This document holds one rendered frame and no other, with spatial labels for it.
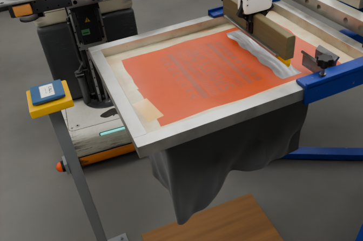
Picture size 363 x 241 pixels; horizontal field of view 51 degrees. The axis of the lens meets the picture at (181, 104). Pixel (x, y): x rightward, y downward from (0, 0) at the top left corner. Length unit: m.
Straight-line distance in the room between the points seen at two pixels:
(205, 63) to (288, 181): 1.08
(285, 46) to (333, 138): 1.40
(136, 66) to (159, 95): 0.20
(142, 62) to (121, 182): 1.05
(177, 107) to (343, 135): 1.57
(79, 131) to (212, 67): 1.13
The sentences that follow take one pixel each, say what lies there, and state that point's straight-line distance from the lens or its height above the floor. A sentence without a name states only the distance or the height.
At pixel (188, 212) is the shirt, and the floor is 0.56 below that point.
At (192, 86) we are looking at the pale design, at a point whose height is 0.96.
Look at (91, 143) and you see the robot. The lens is 2.21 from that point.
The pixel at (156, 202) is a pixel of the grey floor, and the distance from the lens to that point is 2.09.
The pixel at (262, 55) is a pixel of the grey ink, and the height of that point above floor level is 0.96.
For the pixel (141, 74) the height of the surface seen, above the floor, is 0.96.
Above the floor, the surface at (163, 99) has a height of 0.96.
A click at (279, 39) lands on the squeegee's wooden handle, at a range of 1.16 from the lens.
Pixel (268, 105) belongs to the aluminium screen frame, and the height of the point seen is 0.98.
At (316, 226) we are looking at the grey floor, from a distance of 2.02.
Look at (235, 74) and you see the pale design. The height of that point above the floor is 0.96.
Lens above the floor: 1.61
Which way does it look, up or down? 37 degrees down
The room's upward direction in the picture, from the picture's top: 7 degrees counter-clockwise
